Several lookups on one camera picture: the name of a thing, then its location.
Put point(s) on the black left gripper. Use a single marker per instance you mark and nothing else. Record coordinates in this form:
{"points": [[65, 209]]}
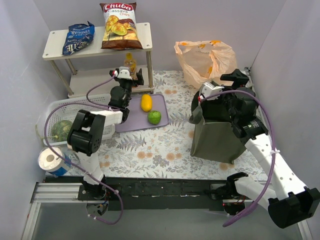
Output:
{"points": [[128, 80]]}

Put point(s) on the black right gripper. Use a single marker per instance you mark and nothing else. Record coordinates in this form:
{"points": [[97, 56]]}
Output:
{"points": [[231, 94]]}

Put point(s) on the orange juice bottle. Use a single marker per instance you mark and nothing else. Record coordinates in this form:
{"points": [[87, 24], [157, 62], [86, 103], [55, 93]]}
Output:
{"points": [[131, 63]]}

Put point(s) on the yellow mango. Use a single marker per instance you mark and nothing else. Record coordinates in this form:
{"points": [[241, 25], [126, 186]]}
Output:
{"points": [[146, 103]]}

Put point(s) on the green canvas tote bag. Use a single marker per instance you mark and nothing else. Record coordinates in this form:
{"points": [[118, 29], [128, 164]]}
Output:
{"points": [[213, 137]]}

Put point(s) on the orange plastic grocery bag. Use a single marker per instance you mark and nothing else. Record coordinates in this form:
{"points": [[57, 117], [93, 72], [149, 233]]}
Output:
{"points": [[205, 61]]}

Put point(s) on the cassava chips bag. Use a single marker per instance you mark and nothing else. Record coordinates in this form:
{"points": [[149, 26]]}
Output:
{"points": [[120, 31]]}

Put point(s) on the blue snack packet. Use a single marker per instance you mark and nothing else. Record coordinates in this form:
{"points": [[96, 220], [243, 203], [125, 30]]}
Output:
{"points": [[79, 36]]}

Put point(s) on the green melon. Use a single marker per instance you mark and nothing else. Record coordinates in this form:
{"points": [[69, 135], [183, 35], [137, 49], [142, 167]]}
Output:
{"points": [[61, 129]]}

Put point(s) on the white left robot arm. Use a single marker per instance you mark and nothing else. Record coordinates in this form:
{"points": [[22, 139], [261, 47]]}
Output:
{"points": [[86, 132]]}

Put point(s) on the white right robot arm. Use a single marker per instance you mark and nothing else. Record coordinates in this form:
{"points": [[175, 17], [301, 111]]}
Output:
{"points": [[286, 198]]}

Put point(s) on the white two-tier shelf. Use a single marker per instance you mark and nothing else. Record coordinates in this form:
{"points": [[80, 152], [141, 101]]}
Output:
{"points": [[83, 80]]}

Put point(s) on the purple plastic tray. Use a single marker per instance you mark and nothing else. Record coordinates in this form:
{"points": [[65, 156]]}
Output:
{"points": [[138, 119]]}

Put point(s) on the white perforated plastic basket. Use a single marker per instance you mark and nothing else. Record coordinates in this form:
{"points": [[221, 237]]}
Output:
{"points": [[69, 113]]}

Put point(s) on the floral patterned table mat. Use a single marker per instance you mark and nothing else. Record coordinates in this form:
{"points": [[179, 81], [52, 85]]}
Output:
{"points": [[164, 152]]}

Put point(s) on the white paper towel roll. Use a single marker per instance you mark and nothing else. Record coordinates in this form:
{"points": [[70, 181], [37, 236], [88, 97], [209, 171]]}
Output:
{"points": [[52, 164]]}

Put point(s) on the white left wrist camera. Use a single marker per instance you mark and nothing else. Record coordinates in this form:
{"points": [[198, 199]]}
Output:
{"points": [[121, 73]]}

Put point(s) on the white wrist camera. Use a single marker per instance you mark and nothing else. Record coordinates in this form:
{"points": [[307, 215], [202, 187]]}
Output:
{"points": [[121, 73], [207, 89]]}

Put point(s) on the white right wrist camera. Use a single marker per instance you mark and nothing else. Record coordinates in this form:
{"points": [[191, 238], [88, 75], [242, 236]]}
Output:
{"points": [[207, 89]]}

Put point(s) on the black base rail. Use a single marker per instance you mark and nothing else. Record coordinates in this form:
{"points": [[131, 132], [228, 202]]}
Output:
{"points": [[155, 194]]}

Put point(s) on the aluminium frame rail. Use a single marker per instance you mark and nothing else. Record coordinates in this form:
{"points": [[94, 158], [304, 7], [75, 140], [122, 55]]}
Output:
{"points": [[48, 193]]}

